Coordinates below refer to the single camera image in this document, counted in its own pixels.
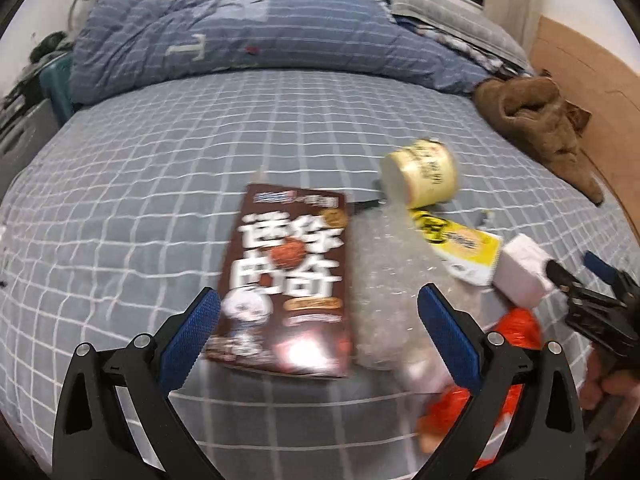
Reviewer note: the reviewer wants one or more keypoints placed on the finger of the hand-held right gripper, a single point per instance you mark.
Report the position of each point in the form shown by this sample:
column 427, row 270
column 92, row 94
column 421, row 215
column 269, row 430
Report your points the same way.
column 600, row 266
column 562, row 276

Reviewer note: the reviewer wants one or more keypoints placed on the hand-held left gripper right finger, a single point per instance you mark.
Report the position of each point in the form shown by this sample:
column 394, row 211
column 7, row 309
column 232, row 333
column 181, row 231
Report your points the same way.
column 445, row 330

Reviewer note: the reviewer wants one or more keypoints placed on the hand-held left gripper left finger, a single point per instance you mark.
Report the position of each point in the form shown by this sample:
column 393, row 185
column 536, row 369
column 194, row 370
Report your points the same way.
column 197, row 325

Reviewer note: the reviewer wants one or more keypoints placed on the small white box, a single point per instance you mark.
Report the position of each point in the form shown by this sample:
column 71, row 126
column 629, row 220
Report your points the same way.
column 522, row 270

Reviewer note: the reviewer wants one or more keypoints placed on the bubble wrap bag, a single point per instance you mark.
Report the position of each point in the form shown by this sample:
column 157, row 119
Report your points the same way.
column 385, row 280

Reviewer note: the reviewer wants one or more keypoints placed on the brown snack box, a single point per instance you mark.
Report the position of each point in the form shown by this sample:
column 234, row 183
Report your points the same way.
column 290, row 280

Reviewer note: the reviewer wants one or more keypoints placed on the person's right hand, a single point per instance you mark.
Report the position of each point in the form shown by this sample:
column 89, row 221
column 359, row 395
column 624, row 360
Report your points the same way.
column 612, row 385

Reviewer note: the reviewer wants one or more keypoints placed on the orange plastic bag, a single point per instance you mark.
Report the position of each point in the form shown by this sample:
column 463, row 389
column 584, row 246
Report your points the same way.
column 520, row 330

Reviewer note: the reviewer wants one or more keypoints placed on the yellow and white packet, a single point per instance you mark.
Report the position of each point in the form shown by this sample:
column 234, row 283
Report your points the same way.
column 467, row 247

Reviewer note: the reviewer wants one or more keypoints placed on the grey checked bed sheet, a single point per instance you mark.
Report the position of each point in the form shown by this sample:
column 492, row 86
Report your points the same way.
column 150, row 185

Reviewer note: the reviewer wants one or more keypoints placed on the black label card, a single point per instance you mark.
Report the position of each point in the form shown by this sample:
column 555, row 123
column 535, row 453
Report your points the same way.
column 366, row 204

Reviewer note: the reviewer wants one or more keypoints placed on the brown fleece garment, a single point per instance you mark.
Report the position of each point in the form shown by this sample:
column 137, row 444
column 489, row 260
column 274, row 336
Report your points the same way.
column 540, row 120

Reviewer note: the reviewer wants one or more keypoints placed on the yellow paper cup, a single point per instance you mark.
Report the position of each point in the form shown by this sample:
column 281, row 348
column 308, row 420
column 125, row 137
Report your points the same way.
column 422, row 172

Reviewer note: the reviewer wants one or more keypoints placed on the wooden headboard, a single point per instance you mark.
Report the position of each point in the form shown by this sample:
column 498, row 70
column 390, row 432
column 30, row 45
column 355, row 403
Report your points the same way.
column 600, row 80

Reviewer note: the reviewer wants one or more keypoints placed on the dark patterned cloth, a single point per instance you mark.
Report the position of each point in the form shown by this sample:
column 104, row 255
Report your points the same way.
column 475, row 47

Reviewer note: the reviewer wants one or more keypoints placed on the grey suitcase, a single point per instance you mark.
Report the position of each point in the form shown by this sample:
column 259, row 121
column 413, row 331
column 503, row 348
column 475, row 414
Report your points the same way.
column 22, row 135

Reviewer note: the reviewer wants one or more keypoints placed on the teal plastic stool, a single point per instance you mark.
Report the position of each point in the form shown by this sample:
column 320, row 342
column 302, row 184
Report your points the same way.
column 57, row 90

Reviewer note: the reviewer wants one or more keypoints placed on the grey checked pillow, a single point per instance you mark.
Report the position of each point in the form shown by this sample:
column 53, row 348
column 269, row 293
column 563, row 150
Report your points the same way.
column 450, row 5

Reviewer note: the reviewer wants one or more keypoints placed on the blue striped quilt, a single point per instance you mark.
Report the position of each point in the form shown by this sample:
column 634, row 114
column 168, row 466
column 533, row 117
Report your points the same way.
column 280, row 35

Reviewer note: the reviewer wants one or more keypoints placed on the dark bag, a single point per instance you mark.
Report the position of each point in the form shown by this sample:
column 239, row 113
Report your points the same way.
column 50, row 47

